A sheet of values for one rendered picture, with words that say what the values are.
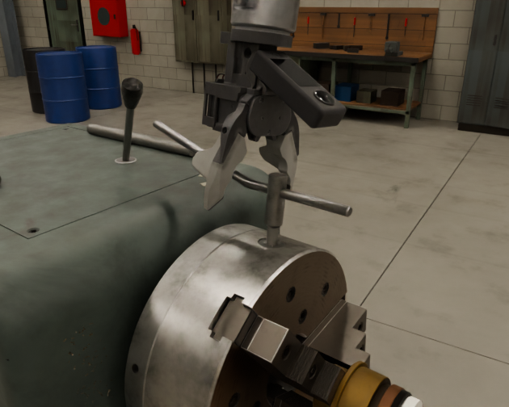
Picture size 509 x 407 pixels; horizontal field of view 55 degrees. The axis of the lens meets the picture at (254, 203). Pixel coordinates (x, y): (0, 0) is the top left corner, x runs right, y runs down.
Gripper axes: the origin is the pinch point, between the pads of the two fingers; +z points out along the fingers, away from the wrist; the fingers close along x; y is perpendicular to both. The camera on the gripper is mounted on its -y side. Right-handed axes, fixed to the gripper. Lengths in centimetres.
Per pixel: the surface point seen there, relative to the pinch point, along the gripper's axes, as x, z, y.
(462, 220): -319, 82, 81
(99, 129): -7, 0, 50
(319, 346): -4.3, 16.6, -10.1
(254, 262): 4.6, 4.7, -5.3
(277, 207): 0.5, -0.9, -4.2
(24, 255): 23.6, 5.9, 10.7
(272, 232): 0.4, 2.5, -3.9
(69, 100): -260, 70, 583
